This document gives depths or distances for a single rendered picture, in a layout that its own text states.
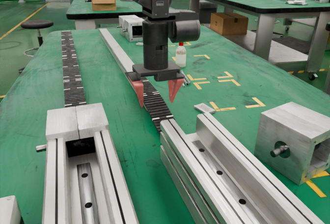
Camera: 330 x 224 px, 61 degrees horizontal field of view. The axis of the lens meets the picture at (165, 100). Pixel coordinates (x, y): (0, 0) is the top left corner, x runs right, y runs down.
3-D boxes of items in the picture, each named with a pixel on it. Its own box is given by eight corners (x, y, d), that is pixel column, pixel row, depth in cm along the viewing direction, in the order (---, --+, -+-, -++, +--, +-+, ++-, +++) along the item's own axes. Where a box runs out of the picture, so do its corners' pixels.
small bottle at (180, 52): (179, 69, 101) (180, 36, 96) (173, 66, 104) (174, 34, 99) (187, 67, 103) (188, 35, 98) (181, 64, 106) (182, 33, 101)
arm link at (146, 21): (138, 14, 62) (146, 18, 57) (167, 13, 64) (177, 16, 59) (140, 45, 65) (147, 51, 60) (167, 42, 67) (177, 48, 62)
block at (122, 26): (115, 33, 155) (114, 15, 151) (135, 32, 158) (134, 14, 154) (119, 37, 146) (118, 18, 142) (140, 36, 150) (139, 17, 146)
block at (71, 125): (42, 154, 55) (33, 112, 51) (106, 143, 58) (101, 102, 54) (40, 185, 47) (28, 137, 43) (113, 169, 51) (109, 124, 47)
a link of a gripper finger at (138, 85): (165, 109, 67) (164, 72, 63) (136, 114, 65) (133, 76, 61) (156, 98, 73) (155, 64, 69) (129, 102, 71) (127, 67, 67)
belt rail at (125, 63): (99, 34, 153) (98, 28, 152) (106, 33, 154) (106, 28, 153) (147, 111, 71) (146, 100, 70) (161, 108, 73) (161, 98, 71)
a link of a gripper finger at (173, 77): (184, 106, 69) (185, 70, 65) (156, 110, 66) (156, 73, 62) (174, 95, 74) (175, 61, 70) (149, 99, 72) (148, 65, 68)
